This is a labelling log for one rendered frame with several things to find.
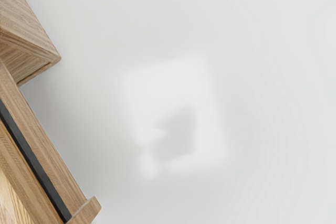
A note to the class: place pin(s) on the light wooden cabinet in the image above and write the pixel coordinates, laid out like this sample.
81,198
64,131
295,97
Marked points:
23,24

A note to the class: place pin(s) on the open wooden drawer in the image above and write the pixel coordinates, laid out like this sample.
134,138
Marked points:
31,140

